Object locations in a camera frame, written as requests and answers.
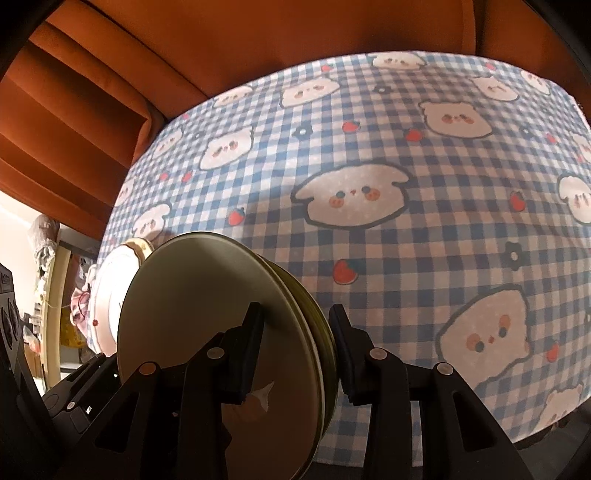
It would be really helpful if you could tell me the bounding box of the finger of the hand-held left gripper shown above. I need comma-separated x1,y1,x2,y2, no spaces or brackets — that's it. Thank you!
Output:
41,353,122,437

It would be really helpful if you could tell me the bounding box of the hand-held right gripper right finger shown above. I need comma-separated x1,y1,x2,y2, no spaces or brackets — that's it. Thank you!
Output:
329,305,522,480

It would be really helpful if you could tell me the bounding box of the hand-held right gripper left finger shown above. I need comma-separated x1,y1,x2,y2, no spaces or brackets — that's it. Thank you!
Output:
92,302,266,480

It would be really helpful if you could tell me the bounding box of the white plate red pattern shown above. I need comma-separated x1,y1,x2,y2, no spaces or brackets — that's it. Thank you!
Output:
88,244,141,356

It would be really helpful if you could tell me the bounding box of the large yellow floral plate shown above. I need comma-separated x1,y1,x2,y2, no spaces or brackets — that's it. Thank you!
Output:
121,237,155,261

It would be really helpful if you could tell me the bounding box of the yellow box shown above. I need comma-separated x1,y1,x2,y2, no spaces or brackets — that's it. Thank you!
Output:
60,318,88,349

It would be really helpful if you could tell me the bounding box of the pink and white clothes pile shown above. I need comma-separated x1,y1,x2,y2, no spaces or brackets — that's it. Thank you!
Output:
70,284,95,326

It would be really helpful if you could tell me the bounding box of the grey crumpled cloth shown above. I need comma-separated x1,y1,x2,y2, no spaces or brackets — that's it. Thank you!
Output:
28,217,62,278

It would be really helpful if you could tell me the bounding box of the blue checked printed tablecloth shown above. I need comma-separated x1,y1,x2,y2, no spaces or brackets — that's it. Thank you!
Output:
95,50,591,467

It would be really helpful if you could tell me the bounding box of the orange curtain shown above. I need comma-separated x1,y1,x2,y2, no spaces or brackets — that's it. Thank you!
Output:
0,0,583,241

